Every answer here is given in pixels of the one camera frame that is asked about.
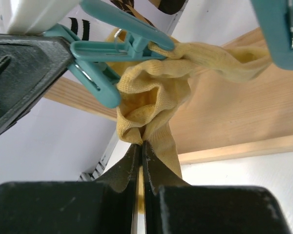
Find white round clip hanger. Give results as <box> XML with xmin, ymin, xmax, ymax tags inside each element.
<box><xmin>5</xmin><ymin>0</ymin><xmax>80</xmax><ymax>34</ymax></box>

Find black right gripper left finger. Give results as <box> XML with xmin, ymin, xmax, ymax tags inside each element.
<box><xmin>0</xmin><ymin>144</ymin><xmax>139</xmax><ymax>234</ymax></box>

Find aluminium mounting rail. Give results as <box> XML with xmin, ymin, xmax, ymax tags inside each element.
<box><xmin>78</xmin><ymin>132</ymin><xmax>119</xmax><ymax>182</ymax></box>

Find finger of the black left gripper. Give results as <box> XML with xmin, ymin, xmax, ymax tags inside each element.
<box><xmin>0</xmin><ymin>34</ymin><xmax>73</xmax><ymax>135</ymax></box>

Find wooden hanger stand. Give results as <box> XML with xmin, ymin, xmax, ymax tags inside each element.
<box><xmin>45</xmin><ymin>30</ymin><xmax>293</xmax><ymax>164</ymax></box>

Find teal clothes peg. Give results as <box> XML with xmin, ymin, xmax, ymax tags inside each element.
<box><xmin>43</xmin><ymin>24</ymin><xmax>121</xmax><ymax>108</ymax></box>
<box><xmin>251</xmin><ymin>0</ymin><xmax>293</xmax><ymax>70</ymax></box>
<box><xmin>70</xmin><ymin>0</ymin><xmax>174</xmax><ymax>62</ymax></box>

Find brown argyle sock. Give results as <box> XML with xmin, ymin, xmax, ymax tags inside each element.
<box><xmin>111</xmin><ymin>0</ymin><xmax>187</xmax><ymax>32</ymax></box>

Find yellow sock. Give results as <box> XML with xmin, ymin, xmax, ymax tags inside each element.
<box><xmin>108</xmin><ymin>39</ymin><xmax>272</xmax><ymax>82</ymax></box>
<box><xmin>110</xmin><ymin>59</ymin><xmax>195</xmax><ymax>177</ymax></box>

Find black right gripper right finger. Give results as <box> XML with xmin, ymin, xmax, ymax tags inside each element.
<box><xmin>143</xmin><ymin>142</ymin><xmax>291</xmax><ymax>234</ymax></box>

